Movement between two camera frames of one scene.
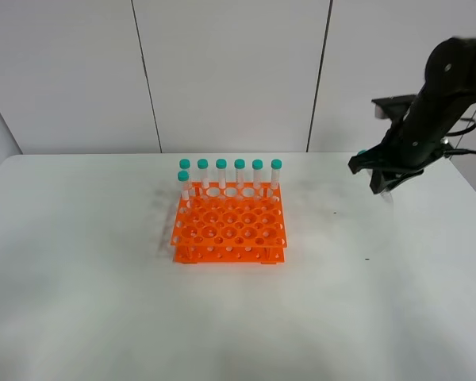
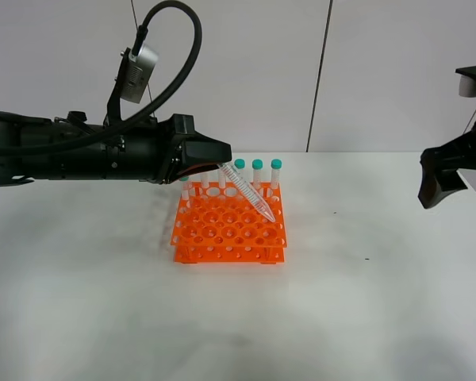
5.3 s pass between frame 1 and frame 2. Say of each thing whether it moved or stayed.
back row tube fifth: stayed
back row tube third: stayed
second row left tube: stayed
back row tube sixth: stayed
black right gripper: moved
